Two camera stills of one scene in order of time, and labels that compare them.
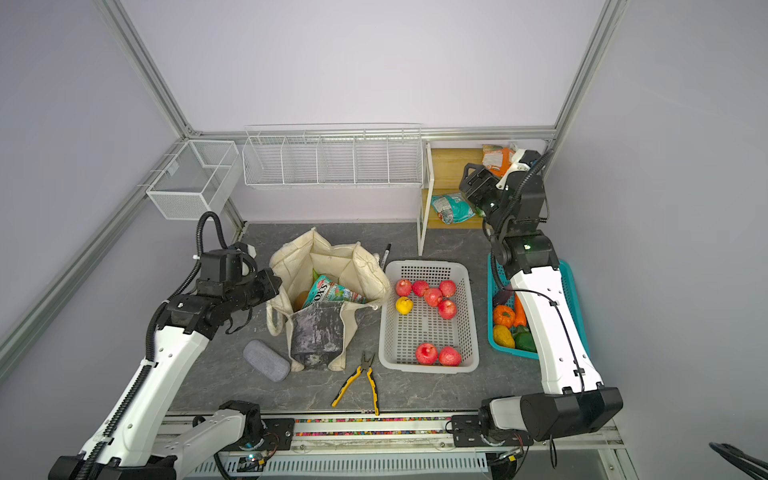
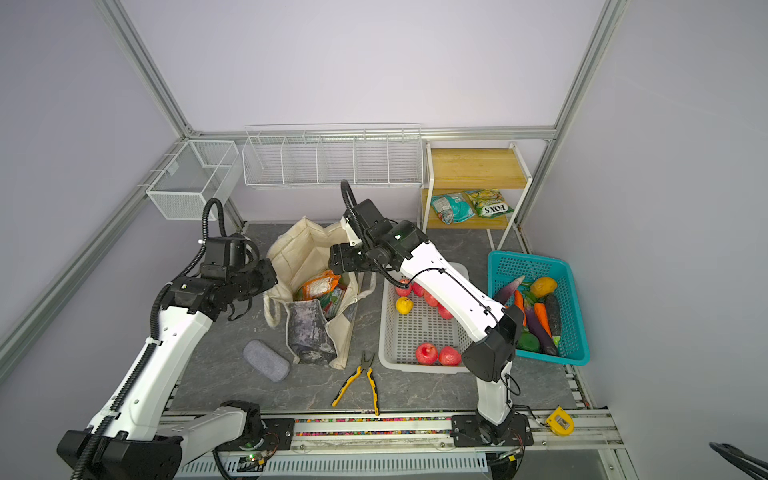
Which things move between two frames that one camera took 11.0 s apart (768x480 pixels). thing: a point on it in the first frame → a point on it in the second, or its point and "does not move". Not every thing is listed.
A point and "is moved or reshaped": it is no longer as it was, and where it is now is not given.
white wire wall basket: (334, 156) does not move
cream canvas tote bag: (317, 334) is moved or reshaped
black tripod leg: (755, 467) does not move
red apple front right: (450, 357) does not move
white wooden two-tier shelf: (442, 175) does not move
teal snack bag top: (324, 290) is moved or reshaped
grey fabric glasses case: (267, 360) does not move
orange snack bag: (496, 158) → (315, 288)
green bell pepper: (523, 340) does not move
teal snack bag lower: (452, 208) does not move
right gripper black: (480, 200) → (346, 258)
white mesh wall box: (200, 178) does not move
